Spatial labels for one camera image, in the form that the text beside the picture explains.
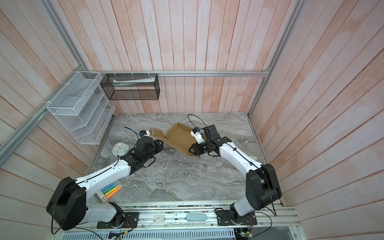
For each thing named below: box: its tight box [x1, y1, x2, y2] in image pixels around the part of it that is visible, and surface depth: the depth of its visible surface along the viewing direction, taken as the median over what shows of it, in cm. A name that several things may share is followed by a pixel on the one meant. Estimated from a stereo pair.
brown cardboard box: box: [149, 122, 200, 157], surface depth 110 cm
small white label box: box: [152, 215, 165, 223], surface depth 75 cm
